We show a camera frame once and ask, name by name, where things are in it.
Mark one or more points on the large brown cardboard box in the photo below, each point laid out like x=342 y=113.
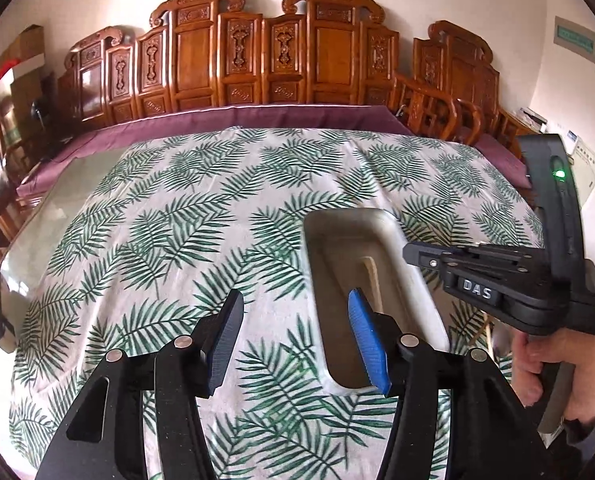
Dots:
x=29 y=87

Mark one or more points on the carved wooden panel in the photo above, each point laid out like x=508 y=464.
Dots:
x=335 y=52
x=99 y=85
x=457 y=67
x=195 y=55

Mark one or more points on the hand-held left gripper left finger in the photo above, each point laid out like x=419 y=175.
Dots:
x=223 y=347

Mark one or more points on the leaf-print tablecloth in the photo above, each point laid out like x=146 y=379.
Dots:
x=177 y=210

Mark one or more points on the grey rectangular tray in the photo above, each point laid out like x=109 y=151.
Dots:
x=337 y=260

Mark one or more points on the carved wooden armchair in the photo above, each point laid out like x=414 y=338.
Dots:
x=430 y=110
x=502 y=132

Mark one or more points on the green wall sign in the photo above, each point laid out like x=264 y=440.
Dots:
x=575 y=40

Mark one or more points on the person's right hand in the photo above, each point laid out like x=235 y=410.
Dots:
x=592 y=375

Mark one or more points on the black object on stand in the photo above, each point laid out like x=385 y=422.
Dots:
x=39 y=110

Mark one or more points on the white wall notice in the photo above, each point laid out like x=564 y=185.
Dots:
x=587 y=162

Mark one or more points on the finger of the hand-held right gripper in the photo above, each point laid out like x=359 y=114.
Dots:
x=472 y=287
x=477 y=256

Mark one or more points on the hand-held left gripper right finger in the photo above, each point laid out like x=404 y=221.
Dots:
x=370 y=347

